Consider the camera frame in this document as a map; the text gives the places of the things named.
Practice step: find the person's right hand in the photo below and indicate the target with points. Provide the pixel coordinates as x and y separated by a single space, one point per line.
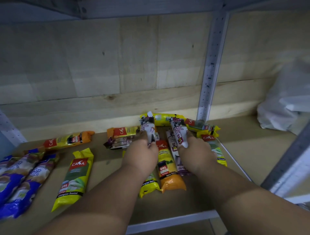
196 156

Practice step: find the person's left hand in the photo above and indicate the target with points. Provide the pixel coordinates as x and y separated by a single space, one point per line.
140 156

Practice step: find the person's right fingers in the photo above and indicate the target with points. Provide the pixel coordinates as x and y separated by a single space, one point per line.
191 139

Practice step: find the person's left fingers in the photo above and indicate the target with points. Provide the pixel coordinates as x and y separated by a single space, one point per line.
140 136

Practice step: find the person's left forearm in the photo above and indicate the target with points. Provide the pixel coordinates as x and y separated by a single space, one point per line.
101 203

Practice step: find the person's right forearm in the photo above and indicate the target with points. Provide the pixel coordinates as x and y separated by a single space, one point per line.
247 203

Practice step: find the yellow green bag roll packet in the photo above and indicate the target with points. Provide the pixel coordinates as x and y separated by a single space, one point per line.
216 150
73 179
202 126

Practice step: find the yellow orange bag roll packet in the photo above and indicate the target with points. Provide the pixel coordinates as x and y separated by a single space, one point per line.
122 132
67 140

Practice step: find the white purple bag roll packet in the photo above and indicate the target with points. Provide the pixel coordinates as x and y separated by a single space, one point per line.
174 151

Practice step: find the dark purple bag roll packet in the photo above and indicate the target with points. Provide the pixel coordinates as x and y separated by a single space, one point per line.
118 142

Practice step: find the grey perforated metal shelf upright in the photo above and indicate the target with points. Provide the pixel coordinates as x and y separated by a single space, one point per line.
212 67
287 164
11 130

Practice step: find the white plastic bag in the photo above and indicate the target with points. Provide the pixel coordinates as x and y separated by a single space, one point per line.
284 104

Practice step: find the blue white snack packet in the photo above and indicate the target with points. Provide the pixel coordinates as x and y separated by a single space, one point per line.
5 161
14 178
26 188

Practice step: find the grey metal shelf beam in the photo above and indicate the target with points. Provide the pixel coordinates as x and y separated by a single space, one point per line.
145 7

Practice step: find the white metal shelf rail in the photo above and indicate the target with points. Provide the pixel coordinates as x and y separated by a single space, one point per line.
169 221

